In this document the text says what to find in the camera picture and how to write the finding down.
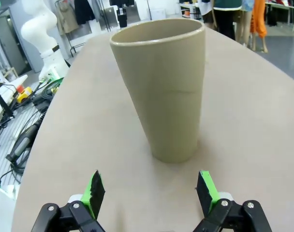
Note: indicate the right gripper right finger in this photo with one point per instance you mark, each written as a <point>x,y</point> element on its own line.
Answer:
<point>210,203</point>

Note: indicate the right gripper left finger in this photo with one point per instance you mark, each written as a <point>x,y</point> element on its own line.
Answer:
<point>89,207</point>

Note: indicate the sage green cup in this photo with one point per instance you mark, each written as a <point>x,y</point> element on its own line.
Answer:
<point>166,96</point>

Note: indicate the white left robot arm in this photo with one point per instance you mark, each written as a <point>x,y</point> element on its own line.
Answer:
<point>40,24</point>

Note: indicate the yellow emergency stop box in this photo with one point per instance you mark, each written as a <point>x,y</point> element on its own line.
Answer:
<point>24,95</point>

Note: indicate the black stand leg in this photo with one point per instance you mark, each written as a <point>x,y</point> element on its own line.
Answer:
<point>2,101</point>

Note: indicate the grey door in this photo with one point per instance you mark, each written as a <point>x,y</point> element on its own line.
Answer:
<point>9,48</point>

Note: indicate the mannequin in blue patterned dress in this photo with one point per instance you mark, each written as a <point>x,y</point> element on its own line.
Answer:
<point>246,24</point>

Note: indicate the grey metal panel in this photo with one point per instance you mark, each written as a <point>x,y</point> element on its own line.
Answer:
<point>108,19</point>

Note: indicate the mannequin in orange clothes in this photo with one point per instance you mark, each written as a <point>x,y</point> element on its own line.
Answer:
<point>258,19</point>

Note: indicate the beige trench coat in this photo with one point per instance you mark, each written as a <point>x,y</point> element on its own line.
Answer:
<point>66,17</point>

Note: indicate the black hanging coat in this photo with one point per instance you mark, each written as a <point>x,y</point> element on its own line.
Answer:
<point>85,10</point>

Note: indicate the mannequin in green jacket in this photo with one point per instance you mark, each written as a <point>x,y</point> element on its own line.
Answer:
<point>228,4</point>

